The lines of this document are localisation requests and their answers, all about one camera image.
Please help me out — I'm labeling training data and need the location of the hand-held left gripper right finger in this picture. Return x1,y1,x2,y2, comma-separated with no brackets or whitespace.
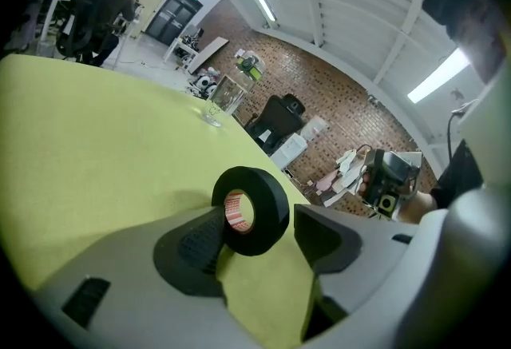
293,203,419,315

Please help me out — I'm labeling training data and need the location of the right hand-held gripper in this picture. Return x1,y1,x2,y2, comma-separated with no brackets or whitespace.
360,148,421,221

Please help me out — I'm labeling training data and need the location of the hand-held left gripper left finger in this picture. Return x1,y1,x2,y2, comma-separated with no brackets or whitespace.
30,204,273,349

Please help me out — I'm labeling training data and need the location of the black roll of tape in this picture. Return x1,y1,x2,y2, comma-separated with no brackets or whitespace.
210,165,291,257

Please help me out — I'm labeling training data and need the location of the person's right forearm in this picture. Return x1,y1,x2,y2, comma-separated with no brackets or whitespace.
398,189,440,225

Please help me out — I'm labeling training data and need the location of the person's right hand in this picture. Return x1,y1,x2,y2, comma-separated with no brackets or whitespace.
356,173,370,199

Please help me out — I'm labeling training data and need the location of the pile of papers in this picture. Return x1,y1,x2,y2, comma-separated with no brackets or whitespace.
314,149,369,208

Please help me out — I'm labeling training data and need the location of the person's black shirt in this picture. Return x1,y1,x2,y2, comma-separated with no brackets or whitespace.
430,138,485,209

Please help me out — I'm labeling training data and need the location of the white cardboard box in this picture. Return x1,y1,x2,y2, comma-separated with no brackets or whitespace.
270,132,309,171

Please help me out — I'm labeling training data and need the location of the wide ceiling panel light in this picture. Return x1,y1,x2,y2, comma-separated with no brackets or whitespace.
406,46,472,105

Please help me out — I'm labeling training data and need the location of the black office chair with headrest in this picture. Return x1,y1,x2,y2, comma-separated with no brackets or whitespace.
244,93,307,157

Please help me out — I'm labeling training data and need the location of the person's head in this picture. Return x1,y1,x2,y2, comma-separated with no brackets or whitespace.
446,0,509,85

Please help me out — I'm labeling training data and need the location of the yellow-green round device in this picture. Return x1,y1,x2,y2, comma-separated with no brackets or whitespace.
235,50,267,82

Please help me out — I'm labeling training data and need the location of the clear drinking glass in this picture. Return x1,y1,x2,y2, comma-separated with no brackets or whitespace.
200,73,246,129

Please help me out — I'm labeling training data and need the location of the leaning grey board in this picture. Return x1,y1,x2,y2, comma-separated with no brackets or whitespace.
187,36,230,75

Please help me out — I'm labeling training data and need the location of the white side table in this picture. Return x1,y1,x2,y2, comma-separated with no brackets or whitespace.
163,34,201,73

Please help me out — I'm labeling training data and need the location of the black double-door cabinet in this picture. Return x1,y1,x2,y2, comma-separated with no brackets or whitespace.
144,0,204,47

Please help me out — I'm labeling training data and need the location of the black high-back office chair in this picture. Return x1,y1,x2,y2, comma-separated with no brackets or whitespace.
55,0,121,61

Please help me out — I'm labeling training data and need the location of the white desk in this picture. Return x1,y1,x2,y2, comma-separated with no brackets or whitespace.
33,0,73,42

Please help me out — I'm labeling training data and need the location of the black head-worn camera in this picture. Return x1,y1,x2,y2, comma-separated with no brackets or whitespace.
422,0,491,37

